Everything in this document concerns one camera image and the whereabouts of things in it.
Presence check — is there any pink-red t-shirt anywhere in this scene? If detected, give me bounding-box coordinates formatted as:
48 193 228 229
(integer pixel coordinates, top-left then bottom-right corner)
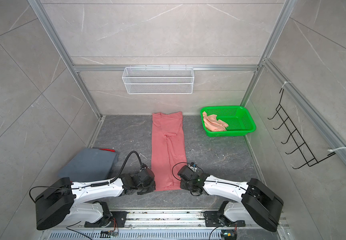
152 112 187 192

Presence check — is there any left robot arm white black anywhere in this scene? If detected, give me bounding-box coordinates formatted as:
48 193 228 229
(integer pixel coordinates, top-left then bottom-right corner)
34 168 156 231

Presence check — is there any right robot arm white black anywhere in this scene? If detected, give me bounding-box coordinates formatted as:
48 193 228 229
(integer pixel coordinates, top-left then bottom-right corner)
173 163 284 232

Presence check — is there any folded red t-shirt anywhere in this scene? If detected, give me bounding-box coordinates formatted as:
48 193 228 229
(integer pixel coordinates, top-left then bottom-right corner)
99 149 116 153

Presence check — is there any folded grey t-shirt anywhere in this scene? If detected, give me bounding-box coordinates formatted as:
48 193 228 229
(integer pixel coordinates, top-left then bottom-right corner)
58 148 118 183

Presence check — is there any light peach t-shirt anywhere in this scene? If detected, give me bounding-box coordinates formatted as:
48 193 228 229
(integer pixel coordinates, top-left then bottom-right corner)
202 112 229 132

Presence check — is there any green plastic laundry basket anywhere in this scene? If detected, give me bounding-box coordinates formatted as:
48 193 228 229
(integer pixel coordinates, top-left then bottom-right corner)
200 106 256 137

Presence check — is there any white zip tie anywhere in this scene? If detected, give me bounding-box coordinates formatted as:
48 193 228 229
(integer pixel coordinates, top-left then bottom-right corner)
327 146 346 153

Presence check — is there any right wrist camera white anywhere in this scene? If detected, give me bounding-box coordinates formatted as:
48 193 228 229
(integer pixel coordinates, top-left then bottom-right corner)
189 162 197 172

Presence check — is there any black corrugated cable hose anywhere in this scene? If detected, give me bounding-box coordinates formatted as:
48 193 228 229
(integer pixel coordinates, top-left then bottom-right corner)
109 150 145 184

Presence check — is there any aluminium mounting rail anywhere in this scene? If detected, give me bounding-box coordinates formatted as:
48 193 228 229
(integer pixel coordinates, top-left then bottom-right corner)
57 208 264 230

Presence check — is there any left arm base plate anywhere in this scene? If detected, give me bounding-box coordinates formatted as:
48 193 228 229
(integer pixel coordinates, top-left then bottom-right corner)
84 211 128 228

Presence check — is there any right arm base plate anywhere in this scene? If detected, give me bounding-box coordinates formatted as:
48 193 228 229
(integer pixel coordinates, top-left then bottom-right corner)
203 211 246 227

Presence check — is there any white wire mesh shelf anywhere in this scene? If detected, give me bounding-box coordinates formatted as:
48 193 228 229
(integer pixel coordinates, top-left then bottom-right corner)
122 67 194 95

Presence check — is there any black wire hook rack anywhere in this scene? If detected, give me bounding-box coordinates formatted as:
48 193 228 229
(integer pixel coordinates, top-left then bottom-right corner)
267 89 336 170

